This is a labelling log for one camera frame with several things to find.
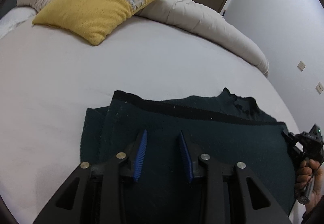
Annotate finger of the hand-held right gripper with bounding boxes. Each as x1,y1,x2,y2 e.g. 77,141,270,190
281,131,300,142
287,141,305,162

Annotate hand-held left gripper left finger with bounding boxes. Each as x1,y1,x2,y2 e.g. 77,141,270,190
33,129,148,224

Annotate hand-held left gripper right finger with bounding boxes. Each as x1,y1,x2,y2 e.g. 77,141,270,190
177,131,291,224

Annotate dark green sweater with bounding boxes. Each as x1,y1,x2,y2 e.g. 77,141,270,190
80,87,296,224

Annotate person's right forearm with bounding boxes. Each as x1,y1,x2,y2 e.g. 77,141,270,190
302,196,324,224

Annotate person's right hand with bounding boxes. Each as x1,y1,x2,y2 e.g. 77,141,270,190
294,159,324,205

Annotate beige duvet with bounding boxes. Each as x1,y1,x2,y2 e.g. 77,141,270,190
16,0,269,77

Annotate yellow pillow with patterned band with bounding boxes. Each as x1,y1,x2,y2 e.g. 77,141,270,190
32,0,173,46

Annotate white pillow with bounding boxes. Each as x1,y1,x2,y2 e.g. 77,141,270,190
0,7,38,39

